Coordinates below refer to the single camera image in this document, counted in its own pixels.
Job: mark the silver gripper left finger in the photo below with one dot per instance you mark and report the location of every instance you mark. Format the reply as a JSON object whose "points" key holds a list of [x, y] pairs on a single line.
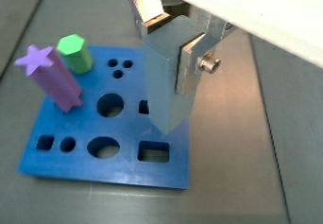
{"points": [[150, 15]]}

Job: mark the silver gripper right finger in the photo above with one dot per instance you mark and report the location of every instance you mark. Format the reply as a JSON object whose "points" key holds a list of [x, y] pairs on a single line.
{"points": [[198, 52]]}

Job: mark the green hexagonal prism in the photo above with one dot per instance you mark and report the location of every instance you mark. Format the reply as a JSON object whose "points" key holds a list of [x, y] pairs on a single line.
{"points": [[74, 51]]}

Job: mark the grey-blue rectangular block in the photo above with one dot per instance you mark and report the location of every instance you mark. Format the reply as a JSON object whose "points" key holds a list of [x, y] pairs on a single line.
{"points": [[170, 107]]}

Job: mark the purple star prism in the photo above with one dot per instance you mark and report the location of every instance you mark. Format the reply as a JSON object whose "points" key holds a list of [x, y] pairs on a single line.
{"points": [[43, 66]]}

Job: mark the blue foam shape board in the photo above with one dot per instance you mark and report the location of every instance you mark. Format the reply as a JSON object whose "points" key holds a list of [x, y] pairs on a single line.
{"points": [[104, 140]]}

